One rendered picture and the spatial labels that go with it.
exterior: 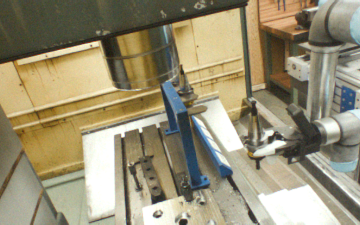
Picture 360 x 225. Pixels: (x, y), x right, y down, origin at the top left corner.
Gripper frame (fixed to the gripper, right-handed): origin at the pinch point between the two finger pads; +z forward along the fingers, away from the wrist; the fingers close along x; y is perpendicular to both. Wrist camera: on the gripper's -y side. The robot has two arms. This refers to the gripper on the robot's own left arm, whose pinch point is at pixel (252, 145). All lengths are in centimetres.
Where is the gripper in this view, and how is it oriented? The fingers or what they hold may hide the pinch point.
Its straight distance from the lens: 81.4
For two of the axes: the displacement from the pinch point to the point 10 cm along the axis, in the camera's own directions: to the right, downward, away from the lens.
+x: -2.1, -4.1, 8.8
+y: 1.7, 8.8, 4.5
